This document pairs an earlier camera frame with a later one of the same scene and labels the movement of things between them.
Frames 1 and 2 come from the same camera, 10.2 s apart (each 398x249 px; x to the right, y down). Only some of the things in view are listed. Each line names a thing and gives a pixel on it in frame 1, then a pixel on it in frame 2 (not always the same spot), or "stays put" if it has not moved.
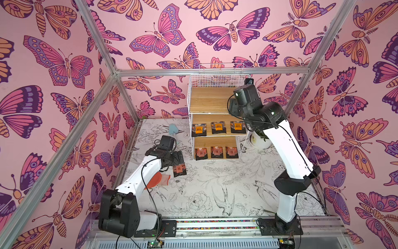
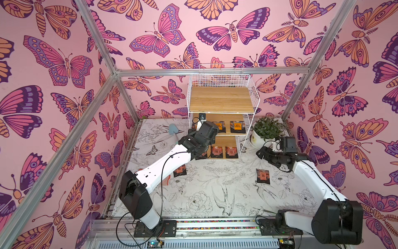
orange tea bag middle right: x=238 y=127 stays put
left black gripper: x=176 y=161 → x=213 y=140
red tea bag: x=180 y=169 stays put
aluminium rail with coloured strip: x=313 y=226 stays put
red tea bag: x=216 y=152 stays put
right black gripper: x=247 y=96 → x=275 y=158
